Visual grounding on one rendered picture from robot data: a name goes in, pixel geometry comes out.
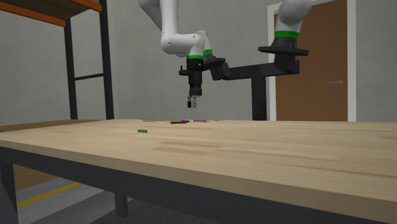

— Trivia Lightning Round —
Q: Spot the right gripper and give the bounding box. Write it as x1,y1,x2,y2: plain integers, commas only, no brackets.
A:
179,58,204,108

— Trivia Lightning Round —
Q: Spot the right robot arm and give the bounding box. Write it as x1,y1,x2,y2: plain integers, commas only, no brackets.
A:
138,0,216,61

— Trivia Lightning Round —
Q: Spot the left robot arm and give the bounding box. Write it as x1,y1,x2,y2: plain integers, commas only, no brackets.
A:
270,0,312,48

